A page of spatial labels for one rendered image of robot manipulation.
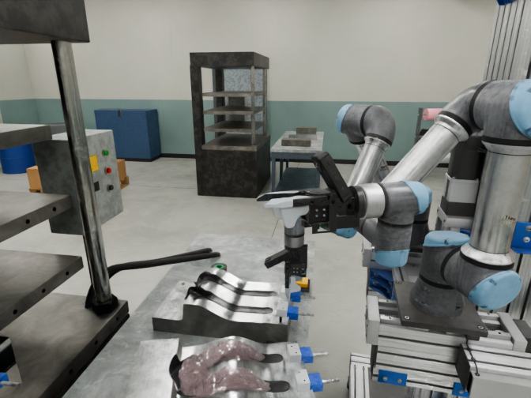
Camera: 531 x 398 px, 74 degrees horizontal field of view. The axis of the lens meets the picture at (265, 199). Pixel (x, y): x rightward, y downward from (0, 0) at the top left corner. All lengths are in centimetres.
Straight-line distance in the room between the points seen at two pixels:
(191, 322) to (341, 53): 679
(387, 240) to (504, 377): 54
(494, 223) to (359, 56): 684
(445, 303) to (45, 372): 126
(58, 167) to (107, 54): 751
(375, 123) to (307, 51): 642
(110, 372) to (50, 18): 109
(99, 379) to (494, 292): 114
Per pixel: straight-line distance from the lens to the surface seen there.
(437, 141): 97
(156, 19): 851
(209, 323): 135
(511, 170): 94
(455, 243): 109
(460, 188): 132
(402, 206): 79
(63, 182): 162
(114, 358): 139
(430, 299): 116
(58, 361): 148
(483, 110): 95
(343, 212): 76
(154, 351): 121
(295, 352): 120
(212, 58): 523
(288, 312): 132
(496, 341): 127
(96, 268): 155
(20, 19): 122
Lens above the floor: 168
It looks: 18 degrees down
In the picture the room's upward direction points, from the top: straight up
